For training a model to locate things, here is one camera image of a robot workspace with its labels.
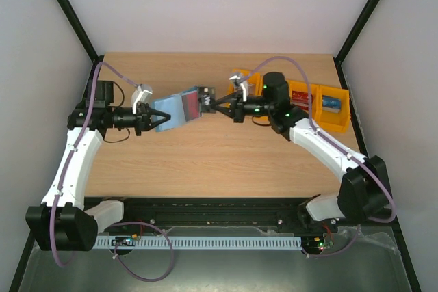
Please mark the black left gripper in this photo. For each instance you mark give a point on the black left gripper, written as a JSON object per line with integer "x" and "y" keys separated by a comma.
{"x": 144, "y": 115}

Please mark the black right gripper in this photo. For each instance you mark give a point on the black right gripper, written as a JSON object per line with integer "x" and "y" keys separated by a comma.
{"x": 237, "y": 108}

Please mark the teal card holder wallet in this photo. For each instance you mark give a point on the teal card holder wallet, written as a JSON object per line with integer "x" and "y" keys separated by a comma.
{"x": 172, "y": 105}

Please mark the red credit card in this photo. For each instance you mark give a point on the red credit card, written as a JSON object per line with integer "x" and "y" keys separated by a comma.
{"x": 191, "y": 107}

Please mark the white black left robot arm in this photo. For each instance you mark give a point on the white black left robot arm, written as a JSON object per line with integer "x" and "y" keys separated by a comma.
{"x": 61, "y": 222}

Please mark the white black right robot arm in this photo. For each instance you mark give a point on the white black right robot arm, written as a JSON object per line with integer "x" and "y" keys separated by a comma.
{"x": 364, "y": 182}

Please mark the red card stack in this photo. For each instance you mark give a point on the red card stack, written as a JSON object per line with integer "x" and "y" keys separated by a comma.
{"x": 300, "y": 99}

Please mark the blue card stack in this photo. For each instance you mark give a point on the blue card stack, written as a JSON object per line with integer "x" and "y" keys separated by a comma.
{"x": 331, "y": 104}

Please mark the grey metal front plate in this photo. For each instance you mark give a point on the grey metal front plate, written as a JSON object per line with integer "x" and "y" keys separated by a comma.
{"x": 364, "y": 267}

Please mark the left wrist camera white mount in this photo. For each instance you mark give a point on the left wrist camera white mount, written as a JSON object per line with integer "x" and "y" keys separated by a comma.
{"x": 141, "y": 95}

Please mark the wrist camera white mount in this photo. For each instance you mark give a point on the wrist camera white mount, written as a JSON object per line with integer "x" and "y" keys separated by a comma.
{"x": 239, "y": 82}
{"x": 141, "y": 95}

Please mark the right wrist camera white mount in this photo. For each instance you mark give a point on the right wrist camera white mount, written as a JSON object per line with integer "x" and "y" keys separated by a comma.
{"x": 239, "y": 82}

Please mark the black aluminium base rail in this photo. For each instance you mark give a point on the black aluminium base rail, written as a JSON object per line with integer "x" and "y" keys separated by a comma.
{"x": 282, "y": 215}

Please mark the light blue slotted cable duct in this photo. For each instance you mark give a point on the light blue slotted cable duct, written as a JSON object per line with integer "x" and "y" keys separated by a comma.
{"x": 199, "y": 243}

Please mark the black corner frame post left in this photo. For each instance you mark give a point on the black corner frame post left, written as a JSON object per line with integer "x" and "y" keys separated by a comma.
{"x": 77, "y": 27}

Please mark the black corner frame post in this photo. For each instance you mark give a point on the black corner frame post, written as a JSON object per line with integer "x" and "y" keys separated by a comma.
{"x": 77, "y": 27}
{"x": 356, "y": 30}

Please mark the black corner frame post right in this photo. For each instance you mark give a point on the black corner frame post right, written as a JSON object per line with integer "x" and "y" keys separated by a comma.
{"x": 356, "y": 30}

